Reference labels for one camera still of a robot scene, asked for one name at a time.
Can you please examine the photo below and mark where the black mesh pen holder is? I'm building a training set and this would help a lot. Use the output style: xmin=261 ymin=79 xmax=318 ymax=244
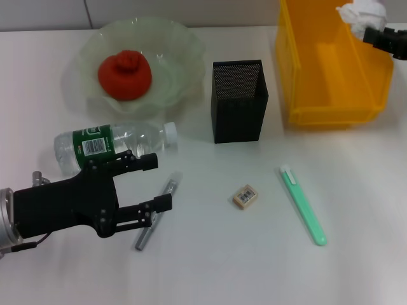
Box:
xmin=210 ymin=59 xmax=270 ymax=144

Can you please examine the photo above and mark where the red knitted toy orange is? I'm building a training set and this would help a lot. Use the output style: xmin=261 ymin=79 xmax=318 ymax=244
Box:
xmin=97 ymin=50 xmax=153 ymax=102

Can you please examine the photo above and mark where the beige eraser with barcode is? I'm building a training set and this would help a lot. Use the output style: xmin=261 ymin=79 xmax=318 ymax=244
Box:
xmin=228 ymin=183 xmax=259 ymax=210

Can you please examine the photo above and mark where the mint green pen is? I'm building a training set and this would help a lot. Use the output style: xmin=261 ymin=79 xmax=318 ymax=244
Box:
xmin=279 ymin=164 xmax=328 ymax=247

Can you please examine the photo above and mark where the white paper ball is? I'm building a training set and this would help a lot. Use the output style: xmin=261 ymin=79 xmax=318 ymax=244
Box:
xmin=336 ymin=0 xmax=388 ymax=41

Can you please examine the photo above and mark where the grey metallic pen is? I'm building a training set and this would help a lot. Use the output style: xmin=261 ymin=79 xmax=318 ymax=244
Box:
xmin=134 ymin=171 xmax=184 ymax=252

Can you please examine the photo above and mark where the yellow plastic bin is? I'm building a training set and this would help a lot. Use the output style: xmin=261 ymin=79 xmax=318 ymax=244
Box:
xmin=275 ymin=0 xmax=395 ymax=128

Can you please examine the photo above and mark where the clear green-label water bottle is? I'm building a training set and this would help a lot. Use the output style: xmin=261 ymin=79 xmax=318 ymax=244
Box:
xmin=53 ymin=122 xmax=178 ymax=175

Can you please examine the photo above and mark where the left gripper cable with connector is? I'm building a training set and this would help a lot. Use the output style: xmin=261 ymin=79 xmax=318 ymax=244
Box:
xmin=0 ymin=170 xmax=52 ymax=255

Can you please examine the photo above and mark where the pale green glass fruit plate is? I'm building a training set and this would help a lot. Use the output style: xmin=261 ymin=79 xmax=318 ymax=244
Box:
xmin=62 ymin=17 xmax=206 ymax=123

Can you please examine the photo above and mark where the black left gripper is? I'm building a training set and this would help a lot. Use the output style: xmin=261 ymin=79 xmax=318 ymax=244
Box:
xmin=13 ymin=151 xmax=174 ymax=239

